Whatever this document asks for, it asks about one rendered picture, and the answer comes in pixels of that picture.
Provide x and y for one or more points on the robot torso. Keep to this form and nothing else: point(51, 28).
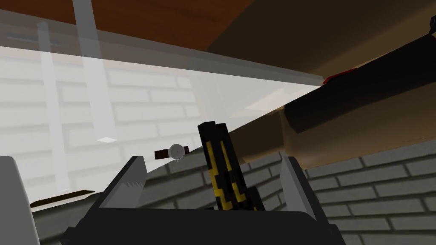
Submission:
point(13, 204)

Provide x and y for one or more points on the tan and black furniture piece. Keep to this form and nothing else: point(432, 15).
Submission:
point(368, 112)

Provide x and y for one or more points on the small red object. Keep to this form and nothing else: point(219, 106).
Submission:
point(339, 75)

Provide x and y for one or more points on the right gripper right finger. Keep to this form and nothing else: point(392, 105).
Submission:
point(295, 190)

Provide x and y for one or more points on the black and yellow book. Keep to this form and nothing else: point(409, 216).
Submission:
point(223, 166)

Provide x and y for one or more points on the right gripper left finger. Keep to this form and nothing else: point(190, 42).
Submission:
point(127, 190)

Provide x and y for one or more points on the dark brown flat slab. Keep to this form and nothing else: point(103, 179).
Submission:
point(61, 198)

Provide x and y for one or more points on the white table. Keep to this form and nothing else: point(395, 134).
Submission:
point(143, 98)

